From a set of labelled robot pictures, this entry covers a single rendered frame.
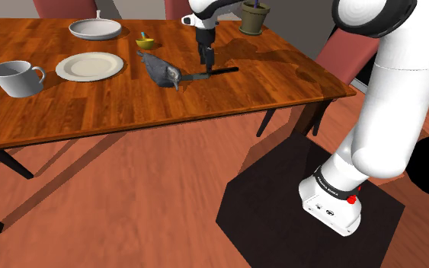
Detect long black utensil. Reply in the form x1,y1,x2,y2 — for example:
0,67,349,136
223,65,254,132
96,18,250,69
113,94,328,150
181,66,240,81

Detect white plate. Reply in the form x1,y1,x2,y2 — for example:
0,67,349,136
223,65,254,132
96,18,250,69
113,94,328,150
55,51,125,83

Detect brown wooden table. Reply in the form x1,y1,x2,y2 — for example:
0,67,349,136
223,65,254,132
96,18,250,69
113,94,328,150
0,18,357,237

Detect white frying pan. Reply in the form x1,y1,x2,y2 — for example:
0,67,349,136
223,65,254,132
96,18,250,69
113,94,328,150
68,9,123,41

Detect olive plant pot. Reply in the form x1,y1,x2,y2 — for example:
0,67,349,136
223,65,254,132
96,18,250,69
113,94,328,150
238,0,271,37

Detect dark robot stand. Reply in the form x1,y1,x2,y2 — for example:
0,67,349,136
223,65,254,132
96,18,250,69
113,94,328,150
215,129,407,268

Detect yellow bowl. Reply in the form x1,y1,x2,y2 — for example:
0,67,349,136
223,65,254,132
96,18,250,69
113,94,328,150
136,37,155,51

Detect white mug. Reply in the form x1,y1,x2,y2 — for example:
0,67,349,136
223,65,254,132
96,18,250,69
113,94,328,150
0,59,47,99

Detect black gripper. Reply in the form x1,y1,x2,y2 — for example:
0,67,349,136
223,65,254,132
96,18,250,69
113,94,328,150
194,26,217,74

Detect grey bird figure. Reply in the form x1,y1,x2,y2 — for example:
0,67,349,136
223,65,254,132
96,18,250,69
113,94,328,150
136,50,183,92

